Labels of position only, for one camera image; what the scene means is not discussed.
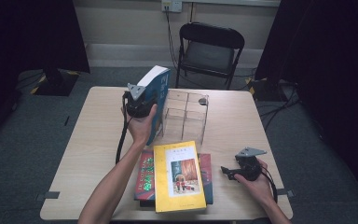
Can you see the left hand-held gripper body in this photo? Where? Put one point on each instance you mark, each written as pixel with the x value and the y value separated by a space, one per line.
pixel 136 104

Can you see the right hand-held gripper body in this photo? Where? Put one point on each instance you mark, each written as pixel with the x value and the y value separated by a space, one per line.
pixel 248 168

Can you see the blue book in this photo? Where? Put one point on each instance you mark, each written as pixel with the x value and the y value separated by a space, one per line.
pixel 161 87

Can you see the clear acrylic book rack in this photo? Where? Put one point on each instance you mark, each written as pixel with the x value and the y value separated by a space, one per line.
pixel 183 124

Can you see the yellow book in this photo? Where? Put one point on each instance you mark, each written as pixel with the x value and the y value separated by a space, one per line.
pixel 161 186

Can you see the colorful illustrated book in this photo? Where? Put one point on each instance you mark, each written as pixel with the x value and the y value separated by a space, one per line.
pixel 144 177

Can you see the person's right hand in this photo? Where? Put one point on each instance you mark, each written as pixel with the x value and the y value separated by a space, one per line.
pixel 261 189

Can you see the person's left hand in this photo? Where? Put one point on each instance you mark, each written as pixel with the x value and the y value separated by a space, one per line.
pixel 140 130

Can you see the grey tape piece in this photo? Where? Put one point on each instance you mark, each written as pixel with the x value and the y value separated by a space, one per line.
pixel 51 195
pixel 281 192

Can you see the dark round table grommet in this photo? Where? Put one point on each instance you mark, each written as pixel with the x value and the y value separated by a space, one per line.
pixel 203 101

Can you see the black folding chair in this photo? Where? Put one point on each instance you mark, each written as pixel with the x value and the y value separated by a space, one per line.
pixel 211 56

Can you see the black stand base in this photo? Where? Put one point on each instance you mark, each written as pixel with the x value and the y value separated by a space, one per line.
pixel 264 90
pixel 59 87

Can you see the black curtain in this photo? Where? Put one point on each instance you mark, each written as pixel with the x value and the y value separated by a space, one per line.
pixel 323 46
pixel 28 31

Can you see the white wall socket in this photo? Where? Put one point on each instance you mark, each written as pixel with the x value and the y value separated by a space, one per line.
pixel 175 5

